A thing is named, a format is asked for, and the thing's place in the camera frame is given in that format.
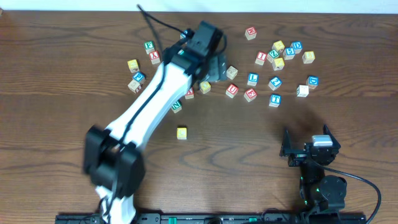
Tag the blue 2 block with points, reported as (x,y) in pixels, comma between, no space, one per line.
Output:
(275,83)

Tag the blue X block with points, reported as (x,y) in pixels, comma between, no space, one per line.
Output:
(187,34)

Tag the yellow block far left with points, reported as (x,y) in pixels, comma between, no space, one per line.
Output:
(133,65)

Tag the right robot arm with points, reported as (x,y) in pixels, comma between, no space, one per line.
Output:
(323,194)

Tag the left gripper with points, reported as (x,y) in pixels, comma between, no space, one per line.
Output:
(218,69)

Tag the red I block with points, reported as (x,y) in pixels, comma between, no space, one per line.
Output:
(261,58)

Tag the red E block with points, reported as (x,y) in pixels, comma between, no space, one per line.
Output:
(250,94)

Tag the green N block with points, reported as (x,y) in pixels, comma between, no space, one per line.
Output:
(176,107)

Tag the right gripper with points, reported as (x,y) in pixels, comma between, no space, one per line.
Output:
(302,152)

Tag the yellow block below Z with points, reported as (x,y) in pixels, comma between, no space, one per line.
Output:
(278,64)

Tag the white picture block middle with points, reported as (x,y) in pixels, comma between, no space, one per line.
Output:
(231,72)

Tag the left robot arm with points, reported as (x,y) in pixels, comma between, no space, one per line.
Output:
(113,156)

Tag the red Y block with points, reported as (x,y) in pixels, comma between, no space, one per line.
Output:
(154,57)

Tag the blue T block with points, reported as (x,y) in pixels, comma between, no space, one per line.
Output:
(275,100)

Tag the blue d block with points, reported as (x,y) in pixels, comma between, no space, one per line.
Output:
(312,82)
(297,46)

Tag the white block right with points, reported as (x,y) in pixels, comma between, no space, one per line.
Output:
(302,91)

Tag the blue L block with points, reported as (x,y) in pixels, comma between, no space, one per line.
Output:
(253,79)

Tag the yellow block upper right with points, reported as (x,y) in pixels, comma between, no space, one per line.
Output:
(278,46)

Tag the yellow 8 block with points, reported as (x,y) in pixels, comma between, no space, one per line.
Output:
(308,57)

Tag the green Z block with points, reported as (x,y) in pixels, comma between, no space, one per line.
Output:
(272,55)

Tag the red block top right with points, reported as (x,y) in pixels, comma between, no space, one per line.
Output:
(250,33)

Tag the blue 5 block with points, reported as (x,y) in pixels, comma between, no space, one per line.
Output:
(288,53)

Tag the blue P block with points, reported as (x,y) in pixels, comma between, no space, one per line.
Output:
(139,77)

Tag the yellow C block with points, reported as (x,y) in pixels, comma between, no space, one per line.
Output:
(182,133)

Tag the blue D block upper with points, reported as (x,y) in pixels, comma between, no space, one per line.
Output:
(297,46)

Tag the blue D block right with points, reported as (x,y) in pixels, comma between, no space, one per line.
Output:
(312,82)

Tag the yellow O block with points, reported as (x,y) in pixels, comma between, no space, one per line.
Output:
(205,87)

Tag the red U block lower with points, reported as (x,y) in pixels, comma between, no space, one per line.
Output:
(232,90)

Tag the green F block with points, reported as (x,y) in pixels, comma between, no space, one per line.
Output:
(149,47)

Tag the red A block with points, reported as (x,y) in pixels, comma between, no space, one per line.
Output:
(189,94)

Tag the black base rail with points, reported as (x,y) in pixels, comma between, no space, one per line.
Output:
(156,218)

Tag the white red block left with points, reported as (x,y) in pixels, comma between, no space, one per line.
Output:
(134,86)

